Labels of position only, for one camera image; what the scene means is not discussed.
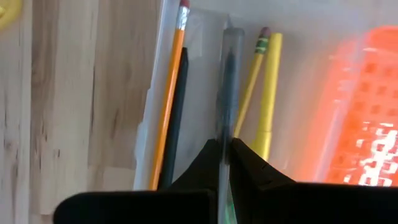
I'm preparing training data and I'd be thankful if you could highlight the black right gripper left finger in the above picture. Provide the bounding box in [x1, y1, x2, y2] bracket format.
[169, 138, 220, 224]

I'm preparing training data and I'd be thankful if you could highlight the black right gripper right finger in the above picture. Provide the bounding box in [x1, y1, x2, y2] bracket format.
[229, 138, 297, 224]

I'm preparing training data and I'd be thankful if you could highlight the black pen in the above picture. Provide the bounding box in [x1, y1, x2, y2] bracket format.
[156, 46, 190, 191]

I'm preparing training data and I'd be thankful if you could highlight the clear plastic supply box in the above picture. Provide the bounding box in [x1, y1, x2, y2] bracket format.
[132, 0, 398, 191]

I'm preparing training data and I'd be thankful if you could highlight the orange pencil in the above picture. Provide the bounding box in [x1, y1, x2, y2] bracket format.
[148, 0, 192, 192]

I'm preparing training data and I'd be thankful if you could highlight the yellow pen with clip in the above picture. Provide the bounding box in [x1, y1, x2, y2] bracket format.
[251, 32, 284, 163]

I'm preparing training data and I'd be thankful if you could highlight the yellow pencil green ferrule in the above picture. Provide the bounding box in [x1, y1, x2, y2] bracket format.
[233, 26, 272, 139]

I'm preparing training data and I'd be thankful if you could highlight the grey clear-barrel pen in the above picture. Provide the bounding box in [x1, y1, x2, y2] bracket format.
[215, 27, 246, 224]

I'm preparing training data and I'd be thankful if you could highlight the thick yellow highlighter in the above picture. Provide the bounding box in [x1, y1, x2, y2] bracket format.
[0, 0, 24, 30]

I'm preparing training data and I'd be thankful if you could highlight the orange plastic box lid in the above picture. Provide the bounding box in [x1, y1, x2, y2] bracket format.
[292, 24, 398, 188]

